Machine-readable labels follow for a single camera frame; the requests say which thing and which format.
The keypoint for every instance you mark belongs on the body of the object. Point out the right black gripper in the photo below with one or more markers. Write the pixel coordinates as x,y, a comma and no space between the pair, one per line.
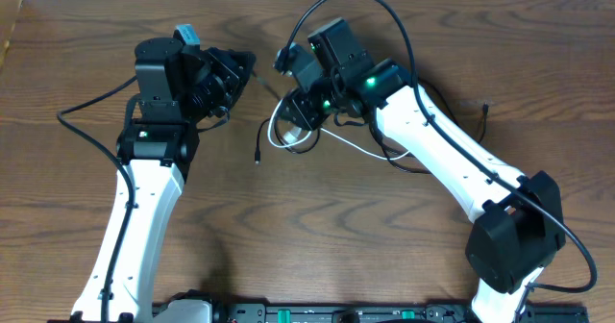
306,116

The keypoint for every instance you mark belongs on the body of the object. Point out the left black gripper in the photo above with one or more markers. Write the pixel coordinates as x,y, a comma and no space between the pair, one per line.
230,73

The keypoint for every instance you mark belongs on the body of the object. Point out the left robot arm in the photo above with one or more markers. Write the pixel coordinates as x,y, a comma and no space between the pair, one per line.
179,84

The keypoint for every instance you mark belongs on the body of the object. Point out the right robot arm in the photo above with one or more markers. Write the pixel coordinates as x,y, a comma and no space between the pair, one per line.
517,220

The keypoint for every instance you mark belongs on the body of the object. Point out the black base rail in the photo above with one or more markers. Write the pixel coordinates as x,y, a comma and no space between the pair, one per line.
207,312

